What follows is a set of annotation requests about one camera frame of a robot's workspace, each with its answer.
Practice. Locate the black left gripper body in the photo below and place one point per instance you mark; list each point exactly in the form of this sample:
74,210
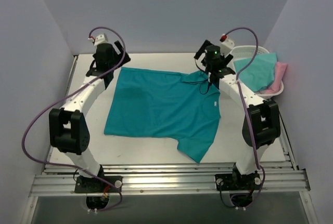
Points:
118,53

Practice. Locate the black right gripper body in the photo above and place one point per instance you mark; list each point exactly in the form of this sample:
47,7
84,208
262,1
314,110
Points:
202,51

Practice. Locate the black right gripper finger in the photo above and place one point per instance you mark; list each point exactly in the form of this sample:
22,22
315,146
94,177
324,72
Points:
201,50
227,59

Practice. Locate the teal t shirt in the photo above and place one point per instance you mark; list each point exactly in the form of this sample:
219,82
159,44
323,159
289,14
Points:
163,104

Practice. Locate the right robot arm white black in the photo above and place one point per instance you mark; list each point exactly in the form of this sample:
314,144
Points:
261,124

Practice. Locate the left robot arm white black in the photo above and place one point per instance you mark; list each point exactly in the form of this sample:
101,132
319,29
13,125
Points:
68,128

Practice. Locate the white plastic laundry basket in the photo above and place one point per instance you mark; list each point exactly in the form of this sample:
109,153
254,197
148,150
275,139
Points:
242,56

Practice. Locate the light teal shirt in basket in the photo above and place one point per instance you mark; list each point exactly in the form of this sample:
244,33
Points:
259,75

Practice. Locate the pink shirt in basket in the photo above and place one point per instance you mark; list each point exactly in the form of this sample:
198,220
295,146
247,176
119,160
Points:
280,69

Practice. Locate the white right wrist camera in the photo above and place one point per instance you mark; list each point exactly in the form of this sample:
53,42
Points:
226,45

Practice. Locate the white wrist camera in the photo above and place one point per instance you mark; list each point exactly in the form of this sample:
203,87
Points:
99,39
226,45

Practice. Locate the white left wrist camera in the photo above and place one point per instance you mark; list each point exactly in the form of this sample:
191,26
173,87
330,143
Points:
99,39

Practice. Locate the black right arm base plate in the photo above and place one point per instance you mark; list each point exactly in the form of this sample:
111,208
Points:
233,182

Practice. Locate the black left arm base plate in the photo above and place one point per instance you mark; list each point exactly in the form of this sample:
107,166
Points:
93,185

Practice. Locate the aluminium rail frame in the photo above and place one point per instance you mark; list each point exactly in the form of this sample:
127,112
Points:
154,166

